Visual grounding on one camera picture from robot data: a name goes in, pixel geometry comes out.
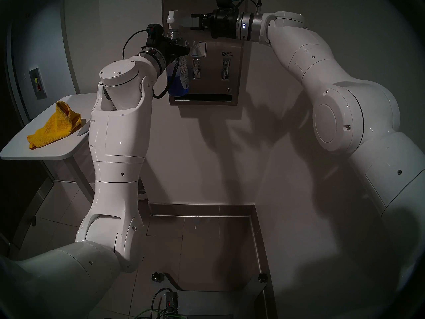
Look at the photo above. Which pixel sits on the black star knob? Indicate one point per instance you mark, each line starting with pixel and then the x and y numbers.
pixel 262 277
pixel 157 277

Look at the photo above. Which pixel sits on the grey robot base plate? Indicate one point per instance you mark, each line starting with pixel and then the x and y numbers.
pixel 215 303

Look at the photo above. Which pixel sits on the chrome dispenser lever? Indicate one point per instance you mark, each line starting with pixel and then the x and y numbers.
pixel 196 69
pixel 226 69

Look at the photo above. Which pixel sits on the stainless steel wall dispenser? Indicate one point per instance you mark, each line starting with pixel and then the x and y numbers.
pixel 212 85

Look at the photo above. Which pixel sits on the white blue-edged sticker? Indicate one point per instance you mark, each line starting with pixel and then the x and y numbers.
pixel 201 50

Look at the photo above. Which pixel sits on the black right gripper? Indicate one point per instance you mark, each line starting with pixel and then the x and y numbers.
pixel 224 24

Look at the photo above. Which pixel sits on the clear spray bottle blue cleaner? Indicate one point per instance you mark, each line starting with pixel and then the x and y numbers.
pixel 179 80

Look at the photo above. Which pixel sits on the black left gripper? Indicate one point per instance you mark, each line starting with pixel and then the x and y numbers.
pixel 161 47

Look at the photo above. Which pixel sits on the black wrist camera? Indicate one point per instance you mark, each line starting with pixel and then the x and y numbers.
pixel 226 2
pixel 155 31

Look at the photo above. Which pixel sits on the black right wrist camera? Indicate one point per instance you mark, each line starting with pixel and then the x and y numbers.
pixel 226 2

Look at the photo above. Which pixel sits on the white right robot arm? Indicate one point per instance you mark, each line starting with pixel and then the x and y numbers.
pixel 348 115

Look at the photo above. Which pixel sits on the black red-switch power box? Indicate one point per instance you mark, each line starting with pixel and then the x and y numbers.
pixel 171 300

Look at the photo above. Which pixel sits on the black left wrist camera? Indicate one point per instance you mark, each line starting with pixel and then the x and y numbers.
pixel 155 31

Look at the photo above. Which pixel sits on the yellow microfibre cloth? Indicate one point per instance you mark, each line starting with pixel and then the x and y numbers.
pixel 54 129

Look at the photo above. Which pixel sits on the grey wall switch box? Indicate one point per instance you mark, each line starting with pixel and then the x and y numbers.
pixel 37 84

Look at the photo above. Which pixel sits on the white folding table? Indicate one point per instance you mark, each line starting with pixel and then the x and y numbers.
pixel 20 147

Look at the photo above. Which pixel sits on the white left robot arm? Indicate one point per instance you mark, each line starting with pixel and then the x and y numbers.
pixel 116 149

